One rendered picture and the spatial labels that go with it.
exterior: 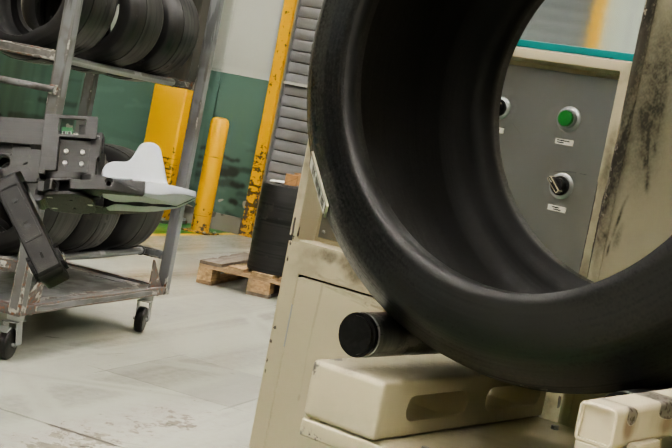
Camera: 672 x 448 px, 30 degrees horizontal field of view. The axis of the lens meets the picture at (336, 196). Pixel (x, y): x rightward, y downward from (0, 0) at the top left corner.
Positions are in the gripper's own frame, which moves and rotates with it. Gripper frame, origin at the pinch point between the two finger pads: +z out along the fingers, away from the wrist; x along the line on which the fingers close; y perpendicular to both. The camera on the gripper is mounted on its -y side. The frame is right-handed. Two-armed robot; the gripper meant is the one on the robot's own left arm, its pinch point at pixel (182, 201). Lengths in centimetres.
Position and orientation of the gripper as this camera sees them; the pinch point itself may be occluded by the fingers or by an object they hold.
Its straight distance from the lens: 125.8
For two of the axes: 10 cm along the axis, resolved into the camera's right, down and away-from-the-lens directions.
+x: -0.9, 2.7, 9.6
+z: 10.0, 0.6, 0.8
